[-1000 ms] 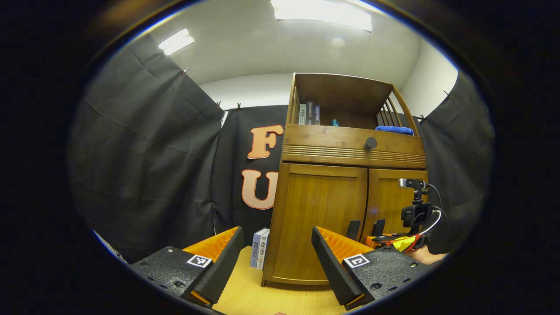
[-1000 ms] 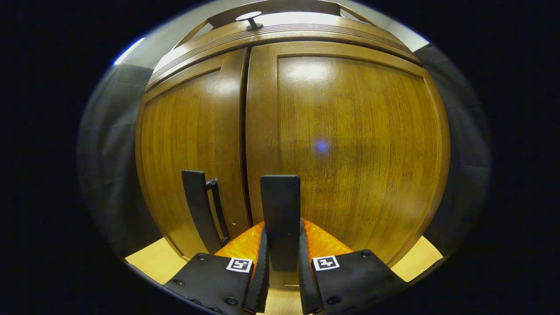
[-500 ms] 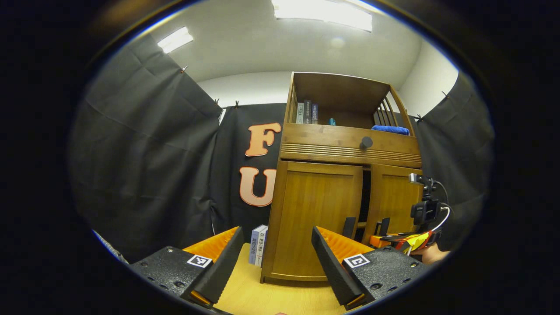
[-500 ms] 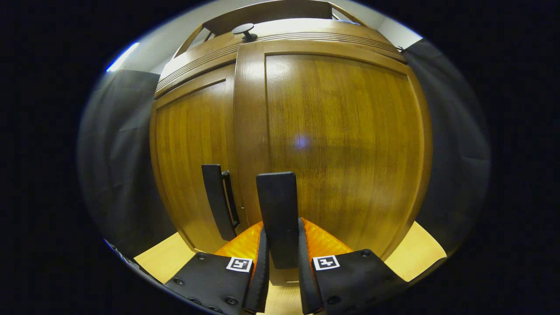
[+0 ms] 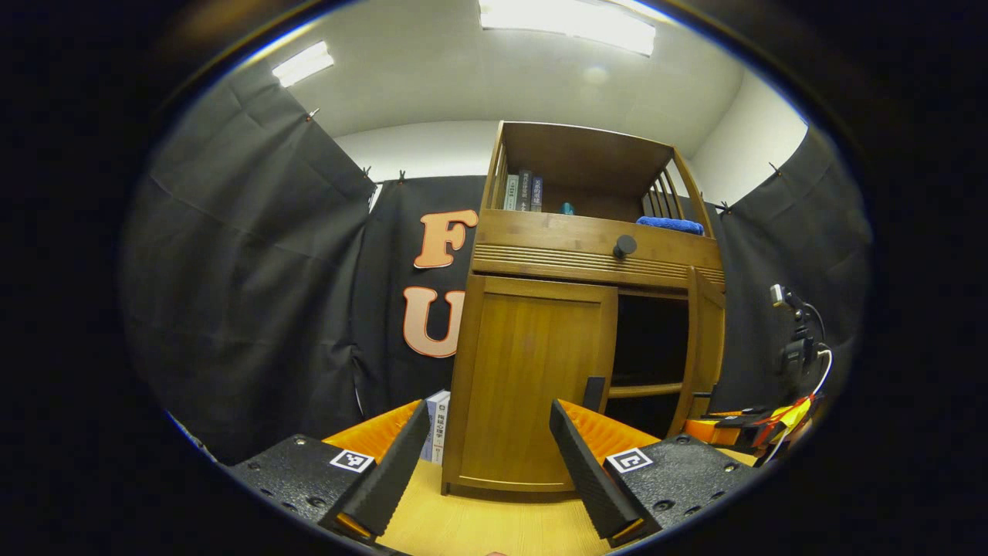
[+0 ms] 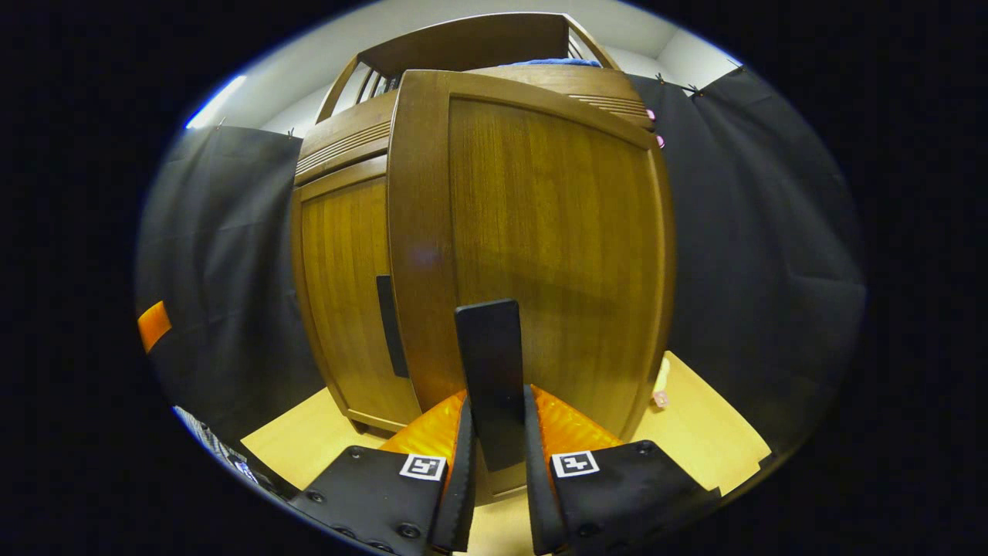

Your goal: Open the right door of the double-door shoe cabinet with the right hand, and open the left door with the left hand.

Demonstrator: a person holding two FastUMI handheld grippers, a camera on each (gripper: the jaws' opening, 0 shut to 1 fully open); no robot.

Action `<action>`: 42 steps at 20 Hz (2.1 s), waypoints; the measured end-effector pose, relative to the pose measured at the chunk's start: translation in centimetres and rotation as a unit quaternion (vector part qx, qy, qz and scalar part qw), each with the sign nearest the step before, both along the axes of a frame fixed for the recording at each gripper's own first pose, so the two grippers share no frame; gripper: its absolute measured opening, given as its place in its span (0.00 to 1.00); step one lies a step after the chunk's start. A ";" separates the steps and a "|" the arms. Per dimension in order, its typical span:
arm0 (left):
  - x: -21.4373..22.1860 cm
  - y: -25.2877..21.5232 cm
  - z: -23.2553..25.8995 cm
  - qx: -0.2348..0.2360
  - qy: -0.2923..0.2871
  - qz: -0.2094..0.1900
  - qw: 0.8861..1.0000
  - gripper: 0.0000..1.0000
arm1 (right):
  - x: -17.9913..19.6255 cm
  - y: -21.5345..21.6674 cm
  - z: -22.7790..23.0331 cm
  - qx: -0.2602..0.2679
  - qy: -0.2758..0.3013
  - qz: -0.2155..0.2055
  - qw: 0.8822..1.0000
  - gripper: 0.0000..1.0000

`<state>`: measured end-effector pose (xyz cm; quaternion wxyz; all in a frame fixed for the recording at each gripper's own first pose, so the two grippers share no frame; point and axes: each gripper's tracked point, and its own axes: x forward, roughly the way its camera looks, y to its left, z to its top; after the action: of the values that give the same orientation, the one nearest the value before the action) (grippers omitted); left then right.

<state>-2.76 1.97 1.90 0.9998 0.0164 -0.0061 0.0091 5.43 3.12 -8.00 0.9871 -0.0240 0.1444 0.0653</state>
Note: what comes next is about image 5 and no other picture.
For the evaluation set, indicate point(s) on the wooden inner cabinet shelf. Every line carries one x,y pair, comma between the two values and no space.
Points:
644,390

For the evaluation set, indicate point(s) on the wooden double-door shoe cabinet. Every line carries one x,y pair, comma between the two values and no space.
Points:
579,154

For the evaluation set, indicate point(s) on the white book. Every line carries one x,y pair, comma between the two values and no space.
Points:
438,425

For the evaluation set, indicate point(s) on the black backdrop cloth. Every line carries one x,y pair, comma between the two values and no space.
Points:
231,270

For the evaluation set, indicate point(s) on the blue towel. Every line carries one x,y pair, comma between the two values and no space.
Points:
670,225

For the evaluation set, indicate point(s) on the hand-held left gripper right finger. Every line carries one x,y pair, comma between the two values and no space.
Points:
587,479

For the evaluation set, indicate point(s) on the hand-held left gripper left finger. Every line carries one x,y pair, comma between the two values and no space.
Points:
394,479

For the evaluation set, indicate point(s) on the small ceiling light panel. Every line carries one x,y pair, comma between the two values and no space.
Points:
302,64

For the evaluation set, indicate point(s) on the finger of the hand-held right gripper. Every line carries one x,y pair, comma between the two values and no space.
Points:
710,431

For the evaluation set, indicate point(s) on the grey book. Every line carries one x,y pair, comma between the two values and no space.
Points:
511,193

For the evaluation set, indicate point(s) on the wooden drawer with black knob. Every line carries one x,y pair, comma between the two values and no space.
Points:
540,232

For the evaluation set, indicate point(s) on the wooden shoe cabinet door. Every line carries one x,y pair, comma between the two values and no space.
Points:
525,371
704,340

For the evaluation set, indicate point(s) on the blue-grey book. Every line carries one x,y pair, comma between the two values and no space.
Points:
536,194

